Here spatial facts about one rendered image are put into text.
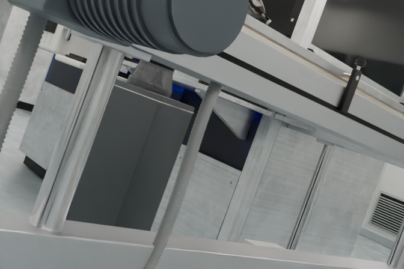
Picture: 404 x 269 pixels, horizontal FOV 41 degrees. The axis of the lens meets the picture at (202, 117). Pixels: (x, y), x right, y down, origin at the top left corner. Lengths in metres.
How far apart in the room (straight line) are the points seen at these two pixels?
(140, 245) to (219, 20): 0.52
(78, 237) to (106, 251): 0.06
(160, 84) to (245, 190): 0.74
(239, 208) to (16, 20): 5.20
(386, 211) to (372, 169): 4.08
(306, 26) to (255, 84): 1.39
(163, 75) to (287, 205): 1.03
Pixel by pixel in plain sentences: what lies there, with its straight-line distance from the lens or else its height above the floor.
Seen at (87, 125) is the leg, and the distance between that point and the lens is 0.80.
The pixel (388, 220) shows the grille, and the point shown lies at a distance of 7.04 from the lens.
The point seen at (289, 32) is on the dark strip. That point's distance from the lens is 2.36.
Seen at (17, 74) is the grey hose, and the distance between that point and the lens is 0.70.
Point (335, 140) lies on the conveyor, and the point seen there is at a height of 0.86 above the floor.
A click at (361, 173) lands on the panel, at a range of 2.93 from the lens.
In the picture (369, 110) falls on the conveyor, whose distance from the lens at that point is 1.23.
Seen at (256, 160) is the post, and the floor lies 0.67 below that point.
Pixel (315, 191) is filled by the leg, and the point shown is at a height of 0.64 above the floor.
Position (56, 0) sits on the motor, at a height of 0.85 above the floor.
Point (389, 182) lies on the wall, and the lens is 7.11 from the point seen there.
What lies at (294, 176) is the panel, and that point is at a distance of 2.49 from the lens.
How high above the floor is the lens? 0.79
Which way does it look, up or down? 1 degrees down
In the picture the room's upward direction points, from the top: 20 degrees clockwise
